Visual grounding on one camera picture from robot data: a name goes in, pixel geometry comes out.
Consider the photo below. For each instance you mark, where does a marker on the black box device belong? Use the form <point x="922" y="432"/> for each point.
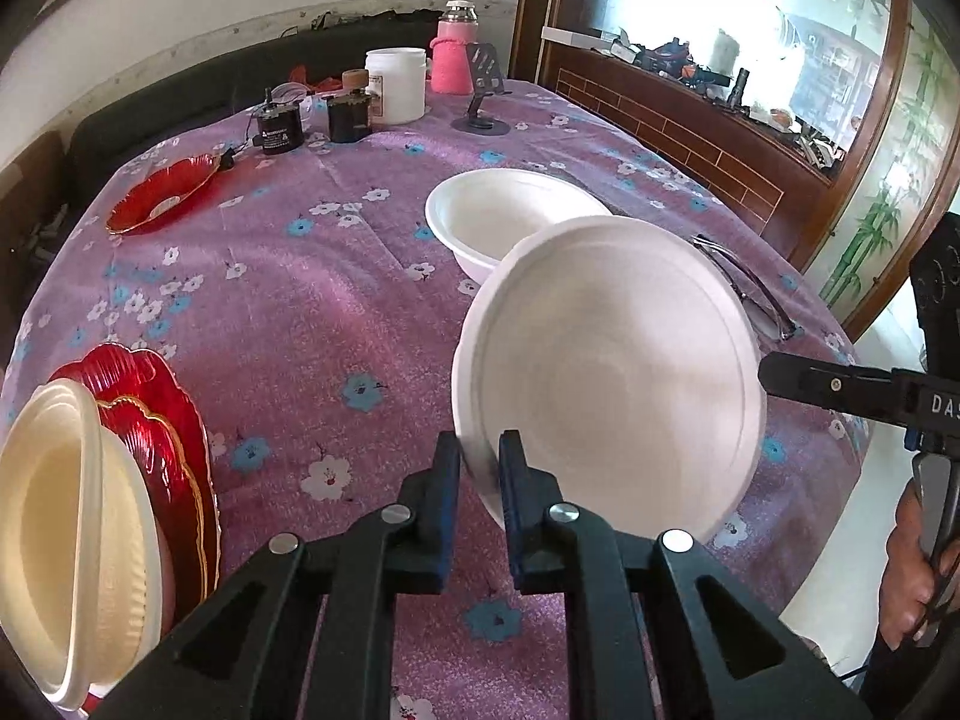
<point x="349" y="116"/>

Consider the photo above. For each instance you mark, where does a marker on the eyeglasses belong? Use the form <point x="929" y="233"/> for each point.
<point x="761" y="306"/>

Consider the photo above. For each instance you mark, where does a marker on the beige patterned bowl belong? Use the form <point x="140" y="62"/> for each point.
<point x="46" y="481"/>

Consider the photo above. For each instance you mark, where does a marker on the brown wooden cabinet ledge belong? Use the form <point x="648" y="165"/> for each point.
<point x="830" y="127"/>

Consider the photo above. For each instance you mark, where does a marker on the black phone stand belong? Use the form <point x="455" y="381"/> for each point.
<point x="487" y="81"/>

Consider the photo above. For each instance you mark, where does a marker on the black motor with cable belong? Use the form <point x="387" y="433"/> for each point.
<point x="278" y="126"/>

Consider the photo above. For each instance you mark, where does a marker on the pink sleeved bottle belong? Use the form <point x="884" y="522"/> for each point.
<point x="457" y="28"/>

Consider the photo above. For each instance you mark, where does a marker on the person's right hand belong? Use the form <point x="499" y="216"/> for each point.
<point x="908" y="582"/>

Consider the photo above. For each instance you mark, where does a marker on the white paper plate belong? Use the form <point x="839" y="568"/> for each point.
<point x="121" y="575"/>

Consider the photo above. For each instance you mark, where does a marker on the white plastic jar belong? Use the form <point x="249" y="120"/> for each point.
<point x="397" y="84"/>

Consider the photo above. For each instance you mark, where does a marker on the small red gold-rimmed plate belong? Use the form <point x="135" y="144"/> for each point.
<point x="162" y="194"/>

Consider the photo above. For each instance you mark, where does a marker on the red wedding glass plate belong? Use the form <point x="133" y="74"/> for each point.
<point x="111" y="370"/>

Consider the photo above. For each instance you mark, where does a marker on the large red gold-rimmed plate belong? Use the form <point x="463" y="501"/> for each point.
<point x="173" y="492"/>

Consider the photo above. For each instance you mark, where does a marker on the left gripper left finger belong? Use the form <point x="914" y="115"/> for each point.
<point x="404" y="548"/>

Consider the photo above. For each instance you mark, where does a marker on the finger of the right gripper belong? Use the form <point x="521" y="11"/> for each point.
<point x="853" y="390"/>

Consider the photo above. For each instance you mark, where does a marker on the small brown-lidded jar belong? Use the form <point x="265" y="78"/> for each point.
<point x="355" y="80"/>

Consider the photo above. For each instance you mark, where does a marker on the white paper bowl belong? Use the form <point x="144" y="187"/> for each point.
<point x="627" y="366"/>
<point x="479" y="216"/>

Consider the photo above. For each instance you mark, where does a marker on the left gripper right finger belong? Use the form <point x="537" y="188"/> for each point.
<point x="616" y="594"/>

